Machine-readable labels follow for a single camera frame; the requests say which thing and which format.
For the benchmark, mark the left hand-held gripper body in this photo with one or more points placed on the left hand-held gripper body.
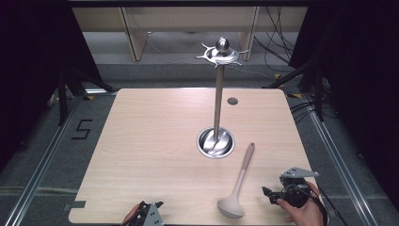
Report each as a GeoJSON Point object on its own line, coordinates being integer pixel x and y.
{"type": "Point", "coordinates": [152, 216]}

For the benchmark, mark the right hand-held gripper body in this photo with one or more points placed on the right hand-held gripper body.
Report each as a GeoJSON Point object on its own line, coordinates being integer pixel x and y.
{"type": "Point", "coordinates": [295, 194]}

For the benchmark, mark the beige silicone ladle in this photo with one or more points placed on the beige silicone ladle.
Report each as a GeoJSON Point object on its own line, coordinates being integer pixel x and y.
{"type": "Point", "coordinates": [231, 205]}

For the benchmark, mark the steel utensil rack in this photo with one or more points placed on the steel utensil rack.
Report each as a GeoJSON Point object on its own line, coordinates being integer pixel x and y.
{"type": "Point", "coordinates": [218, 94]}

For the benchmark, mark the person's left hand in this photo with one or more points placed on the person's left hand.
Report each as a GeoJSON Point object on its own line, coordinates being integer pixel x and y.
{"type": "Point", "coordinates": [131, 215]}

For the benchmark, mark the person's right hand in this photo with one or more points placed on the person's right hand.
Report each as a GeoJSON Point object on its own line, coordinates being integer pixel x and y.
{"type": "Point", "coordinates": [309, 215]}

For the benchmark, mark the grey table grommet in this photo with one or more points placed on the grey table grommet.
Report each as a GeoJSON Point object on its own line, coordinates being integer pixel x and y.
{"type": "Point", "coordinates": [232, 101]}

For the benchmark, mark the black metal stand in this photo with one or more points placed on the black metal stand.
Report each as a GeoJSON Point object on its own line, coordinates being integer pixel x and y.
{"type": "Point", "coordinates": [319, 100]}
{"type": "Point", "coordinates": [62, 100]}

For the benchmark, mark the black curtain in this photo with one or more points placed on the black curtain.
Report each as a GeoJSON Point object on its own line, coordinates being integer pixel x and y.
{"type": "Point", "coordinates": [370, 81]}
{"type": "Point", "coordinates": [25, 69]}

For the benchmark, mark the aluminium floor rail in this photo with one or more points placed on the aluminium floor rail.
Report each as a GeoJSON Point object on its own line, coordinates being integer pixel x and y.
{"type": "Point", "coordinates": [342, 163]}
{"type": "Point", "coordinates": [40, 169]}

